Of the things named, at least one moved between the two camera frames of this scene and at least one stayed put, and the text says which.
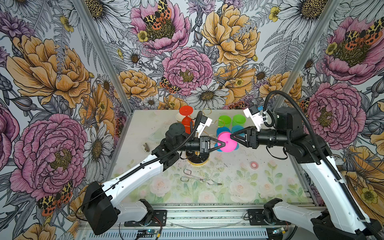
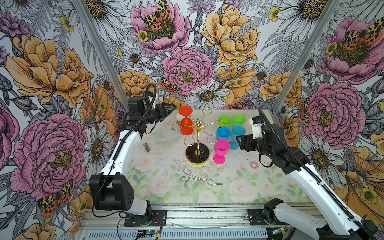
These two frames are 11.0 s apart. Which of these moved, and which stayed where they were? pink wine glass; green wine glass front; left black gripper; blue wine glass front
Moved: left black gripper; pink wine glass
Stayed: green wine glass front; blue wine glass front
